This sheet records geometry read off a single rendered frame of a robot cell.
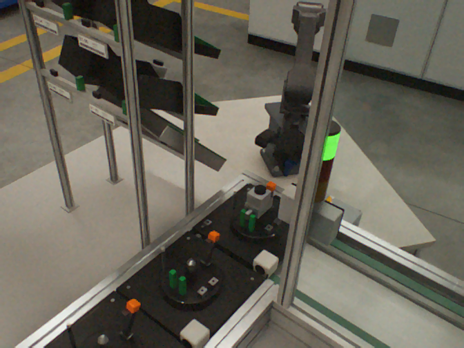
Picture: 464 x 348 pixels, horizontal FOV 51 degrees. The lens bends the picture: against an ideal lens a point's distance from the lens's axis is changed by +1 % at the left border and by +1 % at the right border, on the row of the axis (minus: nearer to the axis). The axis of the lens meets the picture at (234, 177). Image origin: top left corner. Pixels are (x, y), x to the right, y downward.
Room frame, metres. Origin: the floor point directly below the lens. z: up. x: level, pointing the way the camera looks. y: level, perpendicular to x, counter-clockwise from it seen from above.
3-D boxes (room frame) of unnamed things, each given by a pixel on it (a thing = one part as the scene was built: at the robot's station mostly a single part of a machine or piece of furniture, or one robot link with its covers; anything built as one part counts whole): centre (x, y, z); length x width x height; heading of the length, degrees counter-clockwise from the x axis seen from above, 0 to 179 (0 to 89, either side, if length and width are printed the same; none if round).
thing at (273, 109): (1.34, -0.17, 0.96); 0.15 x 0.15 x 0.20; 18
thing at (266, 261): (0.77, -0.09, 0.97); 0.05 x 0.05 x 0.04; 54
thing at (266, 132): (1.00, -0.14, 1.18); 0.19 x 0.06 x 0.08; 54
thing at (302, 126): (0.96, -0.14, 1.27); 0.12 x 0.08 x 0.11; 174
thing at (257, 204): (0.90, -0.06, 1.06); 0.08 x 0.04 x 0.07; 145
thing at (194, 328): (0.70, 0.08, 1.01); 0.24 x 0.24 x 0.13; 54
